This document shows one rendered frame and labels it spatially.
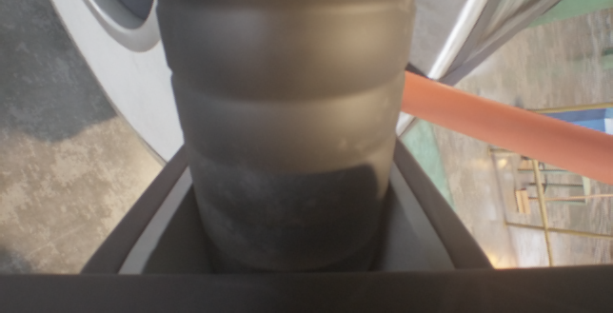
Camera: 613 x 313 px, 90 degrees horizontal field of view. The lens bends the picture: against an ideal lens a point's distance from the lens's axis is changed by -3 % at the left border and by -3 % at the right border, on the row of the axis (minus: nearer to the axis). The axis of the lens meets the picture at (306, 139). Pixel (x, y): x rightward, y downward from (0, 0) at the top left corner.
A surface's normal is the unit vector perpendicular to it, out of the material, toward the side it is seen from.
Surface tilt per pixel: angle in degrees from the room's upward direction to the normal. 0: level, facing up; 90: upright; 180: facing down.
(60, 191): 0
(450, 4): 88
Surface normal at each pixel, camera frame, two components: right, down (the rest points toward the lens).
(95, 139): 0.65, -0.04
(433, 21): -0.66, 0.40
